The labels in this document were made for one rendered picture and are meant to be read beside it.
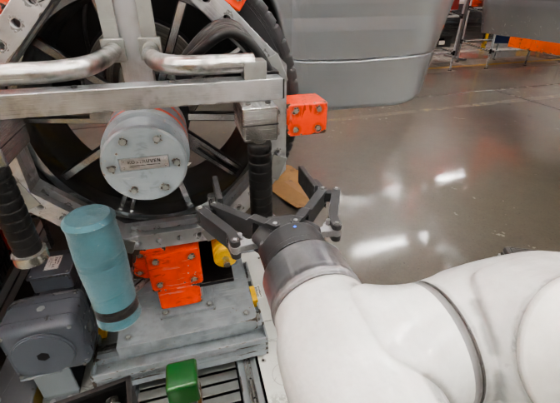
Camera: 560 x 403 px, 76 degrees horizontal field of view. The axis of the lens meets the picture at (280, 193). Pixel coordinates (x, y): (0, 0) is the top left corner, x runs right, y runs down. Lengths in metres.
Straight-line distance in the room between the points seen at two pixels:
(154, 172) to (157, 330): 0.66
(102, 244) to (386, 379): 0.55
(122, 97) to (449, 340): 0.44
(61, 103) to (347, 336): 0.43
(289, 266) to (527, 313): 0.18
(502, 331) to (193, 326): 0.95
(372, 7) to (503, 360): 1.02
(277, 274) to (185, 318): 0.85
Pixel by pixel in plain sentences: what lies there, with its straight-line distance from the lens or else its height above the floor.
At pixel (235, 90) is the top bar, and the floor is 0.97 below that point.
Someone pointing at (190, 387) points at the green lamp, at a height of 0.66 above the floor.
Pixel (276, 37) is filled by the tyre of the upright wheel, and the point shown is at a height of 1.00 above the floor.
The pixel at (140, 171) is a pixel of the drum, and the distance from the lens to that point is 0.60.
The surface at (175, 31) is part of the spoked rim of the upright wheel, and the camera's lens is 0.79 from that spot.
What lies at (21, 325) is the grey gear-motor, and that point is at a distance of 1.08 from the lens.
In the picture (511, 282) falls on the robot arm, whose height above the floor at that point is 0.90.
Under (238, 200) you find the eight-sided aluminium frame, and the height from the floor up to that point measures 0.68.
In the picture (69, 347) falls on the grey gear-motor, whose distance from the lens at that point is 1.07.
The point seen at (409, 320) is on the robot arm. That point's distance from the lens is 0.29.
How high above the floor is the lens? 1.09
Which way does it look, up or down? 30 degrees down
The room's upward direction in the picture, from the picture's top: straight up
